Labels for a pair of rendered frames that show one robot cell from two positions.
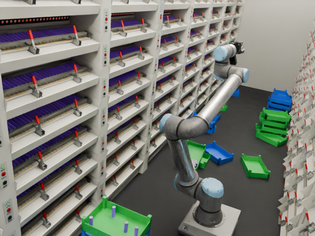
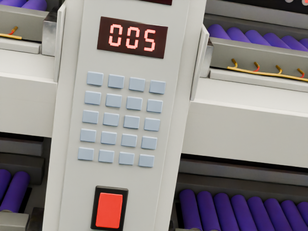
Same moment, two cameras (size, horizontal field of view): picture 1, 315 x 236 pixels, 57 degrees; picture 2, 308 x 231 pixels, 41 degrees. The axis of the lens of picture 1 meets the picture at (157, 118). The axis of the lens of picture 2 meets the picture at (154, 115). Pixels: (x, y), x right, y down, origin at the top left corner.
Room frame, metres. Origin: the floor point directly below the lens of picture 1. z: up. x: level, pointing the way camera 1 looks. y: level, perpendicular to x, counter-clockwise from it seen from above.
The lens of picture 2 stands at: (2.12, -0.20, 1.50)
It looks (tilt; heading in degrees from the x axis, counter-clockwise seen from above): 11 degrees down; 61
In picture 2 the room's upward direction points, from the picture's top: 9 degrees clockwise
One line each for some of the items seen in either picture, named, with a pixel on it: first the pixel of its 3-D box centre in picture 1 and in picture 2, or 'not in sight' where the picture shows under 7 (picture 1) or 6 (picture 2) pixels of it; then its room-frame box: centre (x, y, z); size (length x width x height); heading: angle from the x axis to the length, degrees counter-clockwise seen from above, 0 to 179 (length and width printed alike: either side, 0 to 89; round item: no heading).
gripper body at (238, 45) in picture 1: (234, 48); not in sight; (2.07, -0.48, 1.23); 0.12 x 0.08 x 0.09; 144
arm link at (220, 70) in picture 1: (221, 70); not in sight; (1.92, -0.39, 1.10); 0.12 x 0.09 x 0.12; 54
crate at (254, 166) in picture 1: (254, 165); not in sight; (2.49, -1.02, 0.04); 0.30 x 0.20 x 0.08; 3
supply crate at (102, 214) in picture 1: (117, 222); not in sight; (1.14, 0.15, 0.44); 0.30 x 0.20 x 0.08; 68
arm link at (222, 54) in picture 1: (223, 53); not in sight; (1.93, -0.38, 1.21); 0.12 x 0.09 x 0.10; 144
